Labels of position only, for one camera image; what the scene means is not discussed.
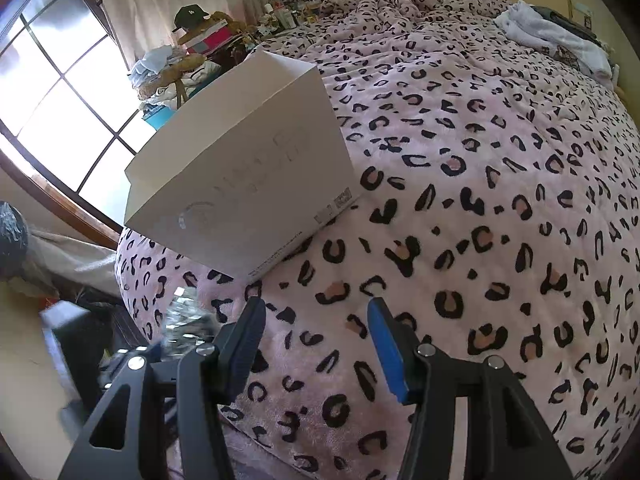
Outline dark grey folded clothing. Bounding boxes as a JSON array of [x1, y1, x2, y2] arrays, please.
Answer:
[[532, 5, 601, 46]]

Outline silver foil bag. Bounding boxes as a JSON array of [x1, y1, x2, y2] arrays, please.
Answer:
[[162, 285, 218, 358]]

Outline cluttered shelf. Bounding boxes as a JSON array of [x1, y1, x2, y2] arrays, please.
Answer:
[[260, 0, 336, 28]]

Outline white folded towel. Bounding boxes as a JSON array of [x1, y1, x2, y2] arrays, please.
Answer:
[[494, 0, 616, 86]]

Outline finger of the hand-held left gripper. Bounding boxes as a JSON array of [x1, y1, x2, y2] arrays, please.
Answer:
[[102, 342, 167, 363]]

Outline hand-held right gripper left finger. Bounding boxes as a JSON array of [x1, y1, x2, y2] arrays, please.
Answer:
[[57, 296, 268, 480]]

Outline dark shiny bag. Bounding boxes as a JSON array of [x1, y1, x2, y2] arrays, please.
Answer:
[[0, 201, 28, 281]]

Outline white cardboard box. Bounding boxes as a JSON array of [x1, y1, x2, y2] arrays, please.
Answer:
[[123, 50, 362, 283]]

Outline pink leopard print blanket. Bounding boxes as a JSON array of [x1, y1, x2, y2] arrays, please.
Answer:
[[114, 0, 640, 480]]

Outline window with dark frame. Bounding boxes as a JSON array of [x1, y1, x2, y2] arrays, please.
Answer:
[[0, 0, 156, 241]]

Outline teal box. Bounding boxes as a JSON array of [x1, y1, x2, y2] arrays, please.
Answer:
[[142, 105, 176, 131]]

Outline pink shoebox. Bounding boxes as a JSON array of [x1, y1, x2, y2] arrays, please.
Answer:
[[185, 20, 236, 56]]

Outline pile of clothes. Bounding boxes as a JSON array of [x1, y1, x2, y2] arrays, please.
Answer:
[[130, 45, 221, 106]]

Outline brown plush toy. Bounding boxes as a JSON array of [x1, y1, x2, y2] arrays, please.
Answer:
[[207, 10, 251, 36]]

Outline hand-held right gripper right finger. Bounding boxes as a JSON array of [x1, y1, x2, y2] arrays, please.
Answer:
[[366, 297, 576, 480]]

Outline beige cloth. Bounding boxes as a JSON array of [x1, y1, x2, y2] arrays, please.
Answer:
[[20, 227, 118, 301]]

